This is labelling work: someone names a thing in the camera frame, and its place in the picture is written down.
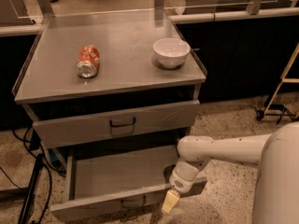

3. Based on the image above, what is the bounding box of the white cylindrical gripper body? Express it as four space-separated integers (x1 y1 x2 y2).
169 158 203 194

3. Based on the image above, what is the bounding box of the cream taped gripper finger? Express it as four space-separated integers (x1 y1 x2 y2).
162 189 180 214

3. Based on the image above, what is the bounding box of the grey drawer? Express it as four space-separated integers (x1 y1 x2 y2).
50 136 208 222
34 100 199 148

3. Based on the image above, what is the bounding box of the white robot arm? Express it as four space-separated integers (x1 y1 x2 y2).
162 122 299 224

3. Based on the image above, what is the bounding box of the grey top drawer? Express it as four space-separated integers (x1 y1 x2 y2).
34 100 199 148

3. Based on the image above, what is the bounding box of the grey metal drawer cabinet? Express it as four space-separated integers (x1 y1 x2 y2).
11 8 208 156

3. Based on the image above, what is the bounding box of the white ceramic bowl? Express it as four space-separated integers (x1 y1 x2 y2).
153 38 191 68

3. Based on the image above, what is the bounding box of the black floor bar stand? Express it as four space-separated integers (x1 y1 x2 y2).
18 154 43 224

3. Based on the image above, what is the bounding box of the crushed orange soda can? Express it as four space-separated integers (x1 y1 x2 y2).
77 45 100 78

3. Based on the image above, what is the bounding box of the clear acrylic barrier panel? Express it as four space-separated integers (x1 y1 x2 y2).
0 0 299 26

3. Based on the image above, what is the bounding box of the yellow wheeled cart frame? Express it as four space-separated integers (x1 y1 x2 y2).
255 42 299 124

